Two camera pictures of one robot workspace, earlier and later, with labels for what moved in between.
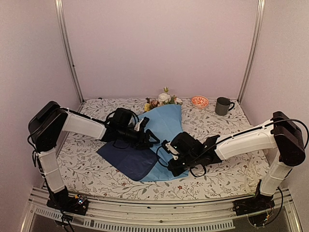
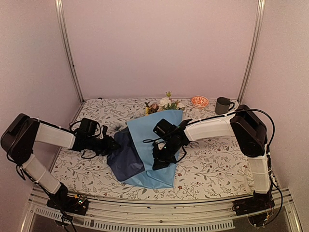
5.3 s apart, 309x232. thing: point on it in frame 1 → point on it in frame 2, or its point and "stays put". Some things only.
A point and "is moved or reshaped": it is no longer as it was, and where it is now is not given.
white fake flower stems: x=165 y=98 is moved or reshaped
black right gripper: x=175 y=171 → x=160 y=163
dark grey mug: x=223 y=105 stays put
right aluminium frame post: x=254 y=50 stays put
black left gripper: x=145 y=141 → x=108 y=146
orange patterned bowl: x=200 y=101 stays put
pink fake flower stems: x=153 y=102 → x=154 y=108
